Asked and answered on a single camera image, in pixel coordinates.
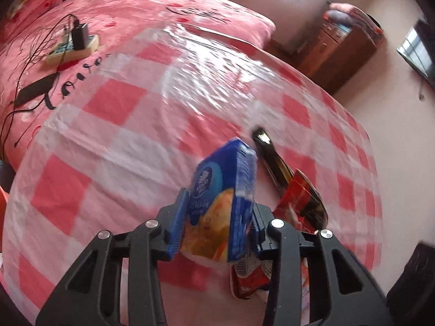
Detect red white wrapper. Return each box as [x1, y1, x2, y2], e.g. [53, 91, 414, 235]
[230, 254, 273, 300]

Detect orange chair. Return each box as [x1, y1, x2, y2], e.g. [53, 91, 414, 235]
[0, 186, 9, 218]

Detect brown wooden cabinet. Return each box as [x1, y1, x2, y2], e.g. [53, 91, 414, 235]
[303, 16, 387, 96]

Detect beige power strip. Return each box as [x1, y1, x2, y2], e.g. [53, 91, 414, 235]
[45, 34, 100, 67]

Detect blue bread packet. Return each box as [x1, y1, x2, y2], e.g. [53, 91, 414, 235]
[179, 137, 258, 266]

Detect dark object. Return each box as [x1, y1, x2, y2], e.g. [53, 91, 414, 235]
[386, 240, 435, 326]

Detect black phone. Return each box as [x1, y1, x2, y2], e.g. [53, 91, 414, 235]
[15, 74, 59, 106]

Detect white cable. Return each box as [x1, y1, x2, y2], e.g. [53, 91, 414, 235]
[17, 29, 53, 90]

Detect bed with pink blanket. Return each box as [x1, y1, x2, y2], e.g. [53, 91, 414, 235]
[0, 0, 276, 165]

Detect folded blankets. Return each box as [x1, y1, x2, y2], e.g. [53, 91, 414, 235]
[324, 2, 385, 40]

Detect red black snack packet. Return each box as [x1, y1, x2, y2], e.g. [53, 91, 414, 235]
[252, 126, 330, 236]

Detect black charger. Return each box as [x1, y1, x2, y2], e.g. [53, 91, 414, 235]
[71, 23, 90, 51]

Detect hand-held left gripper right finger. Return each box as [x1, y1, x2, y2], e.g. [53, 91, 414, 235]
[252, 204, 392, 326]

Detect black cable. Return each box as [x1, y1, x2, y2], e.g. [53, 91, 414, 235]
[0, 13, 79, 158]

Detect wall-mounted television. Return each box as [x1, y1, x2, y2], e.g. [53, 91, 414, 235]
[396, 18, 435, 91]

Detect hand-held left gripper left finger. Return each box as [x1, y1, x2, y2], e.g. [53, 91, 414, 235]
[36, 187, 190, 326]

